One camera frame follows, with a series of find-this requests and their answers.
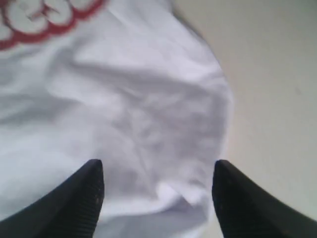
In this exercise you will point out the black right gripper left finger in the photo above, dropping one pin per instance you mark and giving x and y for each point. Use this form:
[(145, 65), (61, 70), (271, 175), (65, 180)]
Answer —
[(71, 210)]

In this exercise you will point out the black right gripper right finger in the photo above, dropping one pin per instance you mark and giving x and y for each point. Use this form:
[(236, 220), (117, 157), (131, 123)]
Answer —
[(245, 210)]

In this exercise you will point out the white t-shirt with red lettering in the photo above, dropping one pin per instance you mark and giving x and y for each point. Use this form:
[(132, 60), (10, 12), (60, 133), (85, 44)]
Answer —
[(122, 81)]

